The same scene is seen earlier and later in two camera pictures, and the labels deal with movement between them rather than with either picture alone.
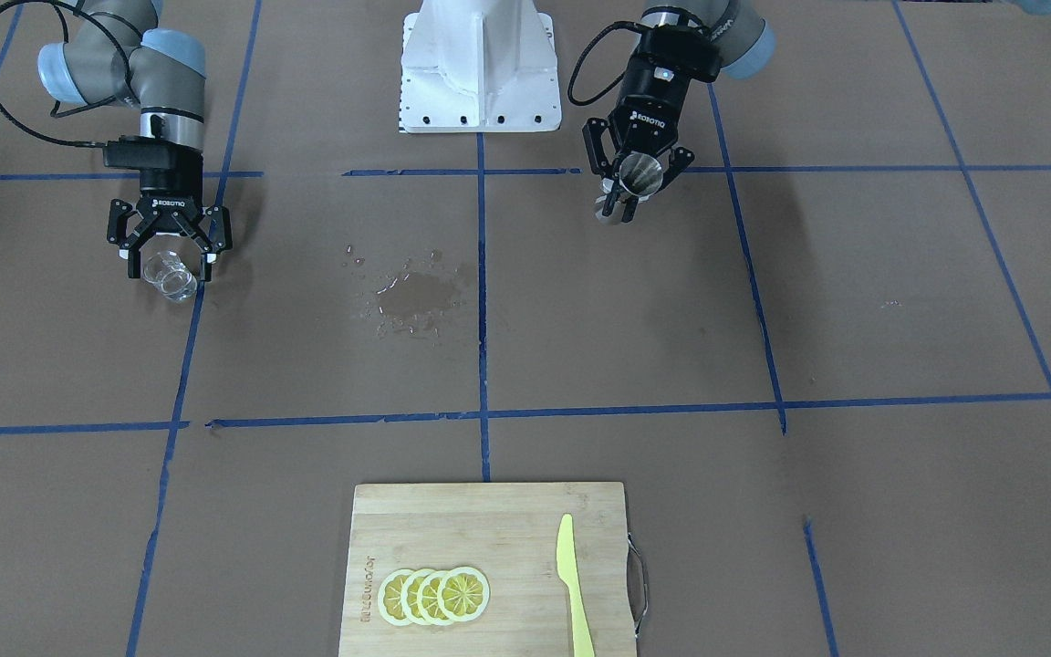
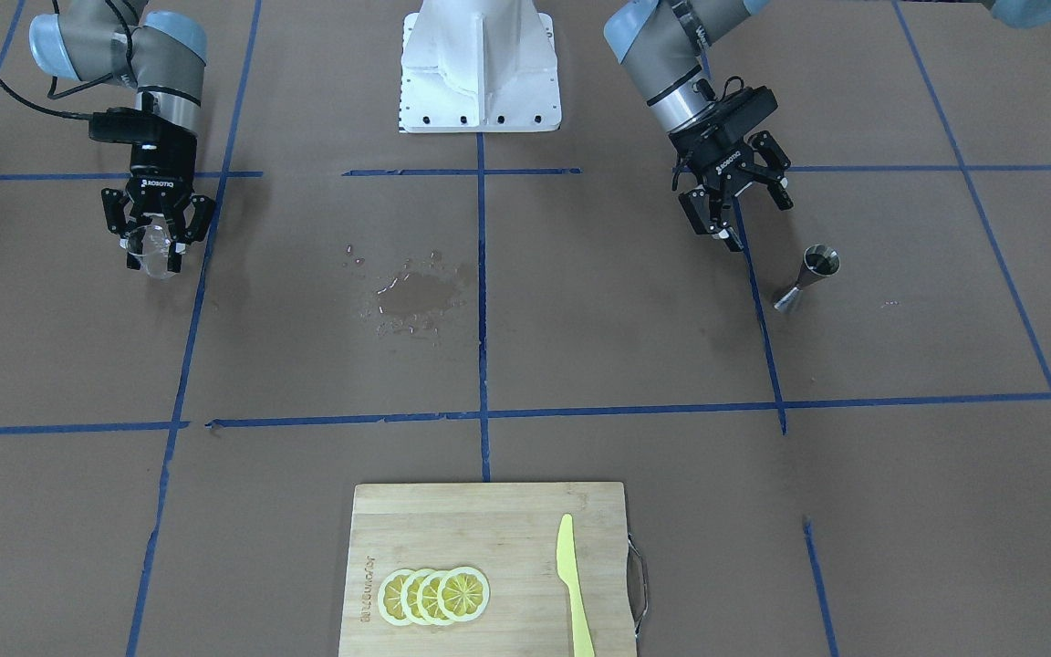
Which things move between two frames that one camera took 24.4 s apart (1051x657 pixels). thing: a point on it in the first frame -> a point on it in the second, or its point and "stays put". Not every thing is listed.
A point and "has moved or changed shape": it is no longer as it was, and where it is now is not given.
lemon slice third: [427, 597] stays put
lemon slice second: [410, 596] stays put
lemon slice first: [390, 601] stays put
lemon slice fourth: [463, 594] stays put
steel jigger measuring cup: [640, 176] -> [818, 261]
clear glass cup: [168, 273] has moved or changed shape
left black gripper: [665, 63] -> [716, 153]
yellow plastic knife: [582, 642] stays put
